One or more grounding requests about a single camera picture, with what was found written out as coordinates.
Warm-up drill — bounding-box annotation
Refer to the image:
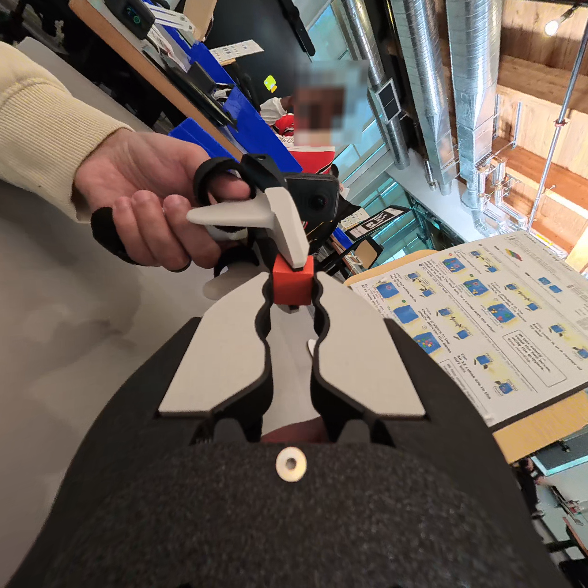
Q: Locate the silver ventilation duct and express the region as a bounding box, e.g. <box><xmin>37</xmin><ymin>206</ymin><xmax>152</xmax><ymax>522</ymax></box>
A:
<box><xmin>340</xmin><ymin>0</ymin><xmax>412</xmax><ymax>171</ymax></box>
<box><xmin>446</xmin><ymin>0</ymin><xmax>506</xmax><ymax>217</ymax></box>
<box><xmin>390</xmin><ymin>0</ymin><xmax>460</xmax><ymax>196</ymax></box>

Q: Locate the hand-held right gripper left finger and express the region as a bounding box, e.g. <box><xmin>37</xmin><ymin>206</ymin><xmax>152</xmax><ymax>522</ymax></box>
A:
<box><xmin>158</xmin><ymin>271</ymin><xmax>274</xmax><ymax>444</ymax></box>

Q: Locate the printed instruction sheet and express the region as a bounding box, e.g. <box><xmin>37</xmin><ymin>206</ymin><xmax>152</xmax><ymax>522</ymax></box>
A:
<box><xmin>349</xmin><ymin>230</ymin><xmax>588</xmax><ymax>429</ymax></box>

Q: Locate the metal pole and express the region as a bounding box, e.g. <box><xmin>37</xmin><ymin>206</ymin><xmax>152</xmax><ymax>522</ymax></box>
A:
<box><xmin>527</xmin><ymin>41</ymin><xmax>588</xmax><ymax>232</ymax></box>

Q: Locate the brown cardboard piece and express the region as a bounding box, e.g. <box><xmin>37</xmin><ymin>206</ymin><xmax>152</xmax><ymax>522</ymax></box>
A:
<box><xmin>184</xmin><ymin>0</ymin><xmax>218</xmax><ymax>42</ymax></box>

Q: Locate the tan backed chair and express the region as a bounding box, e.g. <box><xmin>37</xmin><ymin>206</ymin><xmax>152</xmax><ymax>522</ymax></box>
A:
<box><xmin>351</xmin><ymin>235</ymin><xmax>385</xmax><ymax>270</ymax></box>

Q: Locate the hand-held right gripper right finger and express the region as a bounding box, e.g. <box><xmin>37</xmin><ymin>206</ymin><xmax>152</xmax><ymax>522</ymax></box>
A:
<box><xmin>310</xmin><ymin>271</ymin><xmax>427</xmax><ymax>444</ymax></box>

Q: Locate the black white tag sign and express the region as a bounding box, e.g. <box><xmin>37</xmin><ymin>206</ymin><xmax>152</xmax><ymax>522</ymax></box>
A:
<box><xmin>347</xmin><ymin>205</ymin><xmax>412</xmax><ymax>242</ymax></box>

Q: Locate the person's left hand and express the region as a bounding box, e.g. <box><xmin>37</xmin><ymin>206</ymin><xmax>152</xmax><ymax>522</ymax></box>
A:
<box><xmin>73</xmin><ymin>129</ymin><xmax>253</xmax><ymax>273</ymax></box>

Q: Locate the black ceiling mounted box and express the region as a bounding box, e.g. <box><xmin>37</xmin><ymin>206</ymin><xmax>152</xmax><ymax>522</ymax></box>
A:
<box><xmin>374</xmin><ymin>78</ymin><xmax>403</xmax><ymax>125</ymax></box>

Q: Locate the red wooden cube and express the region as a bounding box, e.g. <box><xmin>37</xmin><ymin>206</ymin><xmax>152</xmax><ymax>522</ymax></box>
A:
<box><xmin>272</xmin><ymin>255</ymin><xmax>316</xmax><ymax>307</ymax></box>

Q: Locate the person's left forearm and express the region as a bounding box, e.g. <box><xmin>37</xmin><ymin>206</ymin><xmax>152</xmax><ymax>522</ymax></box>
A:
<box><xmin>0</xmin><ymin>40</ymin><xmax>135</xmax><ymax>224</ymax></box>

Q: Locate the wooden edged table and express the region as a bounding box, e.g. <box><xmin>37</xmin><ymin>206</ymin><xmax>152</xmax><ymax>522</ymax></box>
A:
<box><xmin>69</xmin><ymin>0</ymin><xmax>245</xmax><ymax>160</ymax></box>

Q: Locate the ceiling spotlight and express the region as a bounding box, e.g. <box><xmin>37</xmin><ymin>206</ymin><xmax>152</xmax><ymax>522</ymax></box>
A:
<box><xmin>543</xmin><ymin>6</ymin><xmax>580</xmax><ymax>38</ymax></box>

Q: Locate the black device green light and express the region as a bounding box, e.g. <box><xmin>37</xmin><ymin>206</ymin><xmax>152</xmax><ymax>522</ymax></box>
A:
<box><xmin>105</xmin><ymin>0</ymin><xmax>156</xmax><ymax>40</ymax></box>

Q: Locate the wooden document stand white base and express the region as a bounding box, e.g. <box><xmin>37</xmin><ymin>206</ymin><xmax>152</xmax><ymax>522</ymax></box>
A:
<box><xmin>342</xmin><ymin>249</ymin><xmax>588</xmax><ymax>465</ymax></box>

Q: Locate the white paper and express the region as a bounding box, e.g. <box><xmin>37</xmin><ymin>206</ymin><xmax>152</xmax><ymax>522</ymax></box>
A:
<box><xmin>209</xmin><ymin>40</ymin><xmax>265</xmax><ymax>65</ymax></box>

